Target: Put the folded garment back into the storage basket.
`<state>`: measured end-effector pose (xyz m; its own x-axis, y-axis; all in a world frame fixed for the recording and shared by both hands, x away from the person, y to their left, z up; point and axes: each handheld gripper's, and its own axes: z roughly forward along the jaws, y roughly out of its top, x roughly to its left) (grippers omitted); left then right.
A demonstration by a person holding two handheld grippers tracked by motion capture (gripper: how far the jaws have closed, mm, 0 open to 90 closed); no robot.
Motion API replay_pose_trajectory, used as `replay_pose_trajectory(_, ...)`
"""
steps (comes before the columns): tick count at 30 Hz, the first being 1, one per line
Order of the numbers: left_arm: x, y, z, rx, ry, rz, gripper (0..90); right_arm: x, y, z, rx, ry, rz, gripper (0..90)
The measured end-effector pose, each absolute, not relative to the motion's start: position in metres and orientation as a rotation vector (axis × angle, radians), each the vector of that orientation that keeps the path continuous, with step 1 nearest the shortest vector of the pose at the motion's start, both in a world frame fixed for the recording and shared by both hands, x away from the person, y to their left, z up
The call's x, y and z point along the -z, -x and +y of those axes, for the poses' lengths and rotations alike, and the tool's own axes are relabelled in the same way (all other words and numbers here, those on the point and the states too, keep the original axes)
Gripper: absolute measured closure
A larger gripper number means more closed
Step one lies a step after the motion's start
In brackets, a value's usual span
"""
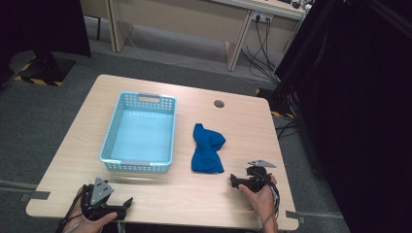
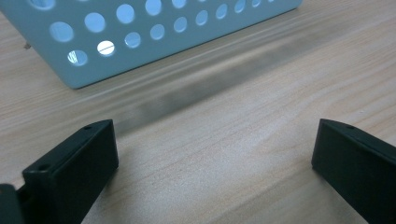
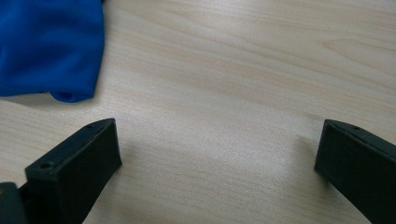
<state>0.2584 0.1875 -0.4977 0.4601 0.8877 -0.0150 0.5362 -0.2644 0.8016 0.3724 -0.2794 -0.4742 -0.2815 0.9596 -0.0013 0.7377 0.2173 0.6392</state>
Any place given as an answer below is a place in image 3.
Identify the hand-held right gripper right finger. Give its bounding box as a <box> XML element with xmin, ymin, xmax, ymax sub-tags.
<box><xmin>314</xmin><ymin>119</ymin><xmax>396</xmax><ymax>224</ymax></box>

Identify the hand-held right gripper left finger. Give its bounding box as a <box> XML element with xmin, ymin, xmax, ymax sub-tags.
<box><xmin>19</xmin><ymin>118</ymin><xmax>123</xmax><ymax>224</ymax></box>

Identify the blue cloth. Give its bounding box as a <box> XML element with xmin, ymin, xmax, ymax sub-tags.
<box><xmin>0</xmin><ymin>0</ymin><xmax>106</xmax><ymax>104</ymax></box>

